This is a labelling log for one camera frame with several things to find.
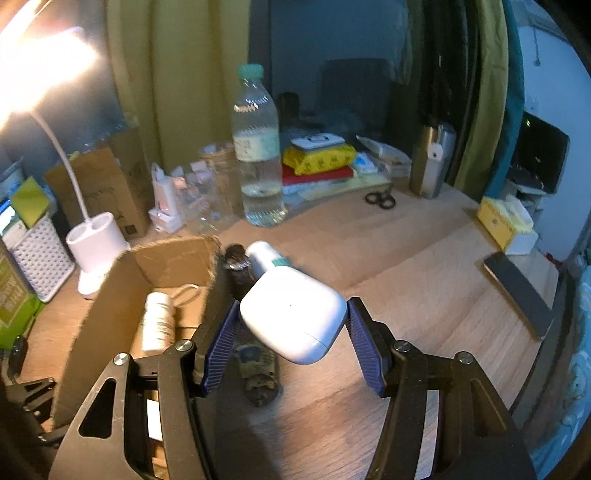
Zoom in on white cord loop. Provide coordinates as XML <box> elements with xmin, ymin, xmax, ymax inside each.
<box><xmin>172</xmin><ymin>283</ymin><xmax>200</xmax><ymax>308</ymax></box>

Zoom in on black monitor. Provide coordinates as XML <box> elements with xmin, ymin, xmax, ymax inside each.
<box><xmin>512</xmin><ymin>111</ymin><xmax>571</xmax><ymax>195</ymax></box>

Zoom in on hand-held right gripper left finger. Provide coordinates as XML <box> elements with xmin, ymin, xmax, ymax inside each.
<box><xmin>48</xmin><ymin>302</ymin><xmax>241</xmax><ymax>480</ymax></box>

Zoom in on blue printed blanket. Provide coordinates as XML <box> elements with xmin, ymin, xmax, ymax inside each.
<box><xmin>531</xmin><ymin>272</ymin><xmax>591</xmax><ymax>467</ymax></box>

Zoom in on white power bank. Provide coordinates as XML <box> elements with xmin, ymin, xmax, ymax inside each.
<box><xmin>292</xmin><ymin>132</ymin><xmax>346</xmax><ymax>151</ymax></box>

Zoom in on black smartphone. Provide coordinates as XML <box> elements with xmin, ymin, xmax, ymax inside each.
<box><xmin>482</xmin><ymin>251</ymin><xmax>555</xmax><ymax>341</ymax></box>

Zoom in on white earbuds case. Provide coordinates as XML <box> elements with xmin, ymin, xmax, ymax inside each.
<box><xmin>239</xmin><ymin>268</ymin><xmax>348</xmax><ymax>366</ymax></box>

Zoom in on steel tumbler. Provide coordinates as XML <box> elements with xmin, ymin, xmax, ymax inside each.
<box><xmin>409</xmin><ymin>122</ymin><xmax>457</xmax><ymax>199</ymax></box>

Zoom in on brown paper bag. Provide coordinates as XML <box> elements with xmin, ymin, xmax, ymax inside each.
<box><xmin>44</xmin><ymin>129</ymin><xmax>154</xmax><ymax>241</ymax></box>

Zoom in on yellow curtain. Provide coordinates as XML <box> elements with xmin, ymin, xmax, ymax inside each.
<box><xmin>104</xmin><ymin>0</ymin><xmax>253</xmax><ymax>210</ymax></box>
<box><xmin>470</xmin><ymin>0</ymin><xmax>516</xmax><ymax>200</ymax></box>

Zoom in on clear plastic water bottle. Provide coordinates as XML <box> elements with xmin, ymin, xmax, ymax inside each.
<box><xmin>231</xmin><ymin>64</ymin><xmax>288</xmax><ymax>228</ymax></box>

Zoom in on black scissors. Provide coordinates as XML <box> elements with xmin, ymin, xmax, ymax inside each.
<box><xmin>365</xmin><ymin>189</ymin><xmax>397</xmax><ymax>210</ymax></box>

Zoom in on yellow tissue box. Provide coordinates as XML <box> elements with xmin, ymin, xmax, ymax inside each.
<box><xmin>475</xmin><ymin>194</ymin><xmax>539</xmax><ymax>256</ymax></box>

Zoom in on blue white small pack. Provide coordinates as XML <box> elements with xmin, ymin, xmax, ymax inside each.
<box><xmin>352</xmin><ymin>152</ymin><xmax>378</xmax><ymax>175</ymax></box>

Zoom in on green notepad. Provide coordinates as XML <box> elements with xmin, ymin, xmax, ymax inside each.
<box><xmin>10</xmin><ymin>176</ymin><xmax>51</xmax><ymax>229</ymax></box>

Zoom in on green printed package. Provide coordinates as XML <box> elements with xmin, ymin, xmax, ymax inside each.
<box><xmin>0</xmin><ymin>240</ymin><xmax>43</xmax><ymax>352</ymax></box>

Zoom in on white plastic package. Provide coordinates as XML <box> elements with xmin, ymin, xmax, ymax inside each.
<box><xmin>356</xmin><ymin>136</ymin><xmax>413</xmax><ymax>167</ymax></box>

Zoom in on white perforated basket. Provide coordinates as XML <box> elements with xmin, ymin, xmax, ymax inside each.
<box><xmin>2</xmin><ymin>216</ymin><xmax>76</xmax><ymax>304</ymax></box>

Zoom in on white side cabinet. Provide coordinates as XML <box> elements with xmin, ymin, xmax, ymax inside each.
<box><xmin>501</xmin><ymin>178</ymin><xmax>548</xmax><ymax>208</ymax></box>

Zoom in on clear glass jar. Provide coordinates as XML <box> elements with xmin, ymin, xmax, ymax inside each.
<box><xmin>187</xmin><ymin>143</ymin><xmax>243</xmax><ymax>232</ymax></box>

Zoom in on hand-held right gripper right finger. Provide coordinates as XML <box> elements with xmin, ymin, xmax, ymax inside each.
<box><xmin>346</xmin><ymin>296</ymin><xmax>536</xmax><ymax>480</ymax></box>

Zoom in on small white pill bottle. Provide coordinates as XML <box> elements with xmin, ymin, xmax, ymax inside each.
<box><xmin>140</xmin><ymin>292</ymin><xmax>179</xmax><ymax>354</ymax></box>

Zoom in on brown cardboard box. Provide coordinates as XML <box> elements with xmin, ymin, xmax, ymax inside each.
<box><xmin>53</xmin><ymin>235</ymin><xmax>223</xmax><ymax>431</ymax></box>

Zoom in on white desk lamp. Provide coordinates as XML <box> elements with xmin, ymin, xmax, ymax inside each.
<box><xmin>0</xmin><ymin>0</ymin><xmax>134</xmax><ymax>296</ymax></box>

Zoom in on white pill bottle green label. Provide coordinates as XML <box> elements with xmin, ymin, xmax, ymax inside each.
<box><xmin>245</xmin><ymin>240</ymin><xmax>296</xmax><ymax>280</ymax></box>

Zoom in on yellow wet wipes pack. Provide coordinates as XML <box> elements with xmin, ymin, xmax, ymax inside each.
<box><xmin>283</xmin><ymin>144</ymin><xmax>358</xmax><ymax>177</ymax></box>

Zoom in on white power strip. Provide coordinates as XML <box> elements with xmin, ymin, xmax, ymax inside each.
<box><xmin>148</xmin><ymin>162</ymin><xmax>186</xmax><ymax>234</ymax></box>

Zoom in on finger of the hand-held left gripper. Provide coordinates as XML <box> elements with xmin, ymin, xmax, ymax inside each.
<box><xmin>7</xmin><ymin>376</ymin><xmax>57</xmax><ymax>418</ymax></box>

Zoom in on teal curtain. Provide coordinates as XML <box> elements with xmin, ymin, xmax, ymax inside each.
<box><xmin>501</xmin><ymin>0</ymin><xmax>528</xmax><ymax>188</ymax></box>

